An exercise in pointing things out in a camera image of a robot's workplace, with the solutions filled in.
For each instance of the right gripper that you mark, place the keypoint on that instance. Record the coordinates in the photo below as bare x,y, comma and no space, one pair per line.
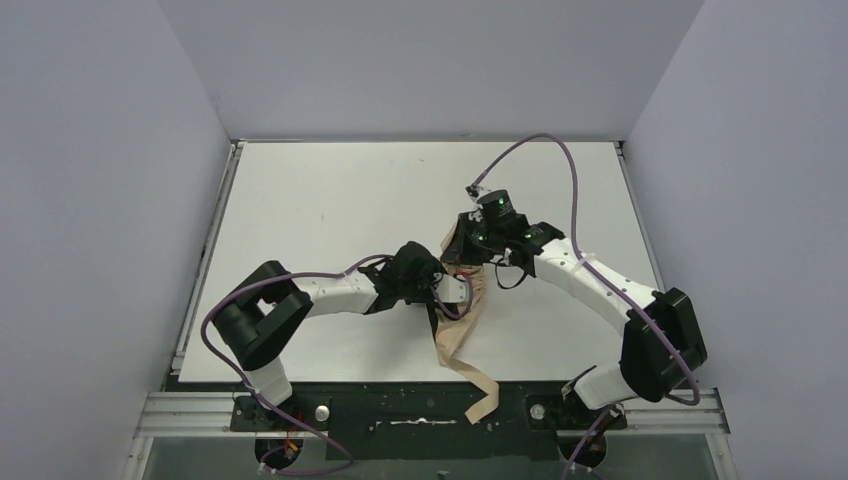
463,234

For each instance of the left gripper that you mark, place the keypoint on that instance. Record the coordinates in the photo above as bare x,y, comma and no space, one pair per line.
428,277

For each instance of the beige folding umbrella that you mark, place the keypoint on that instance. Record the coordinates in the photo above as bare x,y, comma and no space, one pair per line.
451,335

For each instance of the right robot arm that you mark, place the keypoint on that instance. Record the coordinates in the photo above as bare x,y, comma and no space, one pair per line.
661,341

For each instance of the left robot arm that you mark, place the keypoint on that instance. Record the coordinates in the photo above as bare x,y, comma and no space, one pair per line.
261,315

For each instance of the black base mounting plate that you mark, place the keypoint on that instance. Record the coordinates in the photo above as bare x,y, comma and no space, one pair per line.
426,421

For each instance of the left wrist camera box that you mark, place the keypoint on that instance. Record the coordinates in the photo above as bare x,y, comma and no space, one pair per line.
452,289

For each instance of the aluminium frame rail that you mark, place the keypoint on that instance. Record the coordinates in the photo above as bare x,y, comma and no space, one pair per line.
223,434

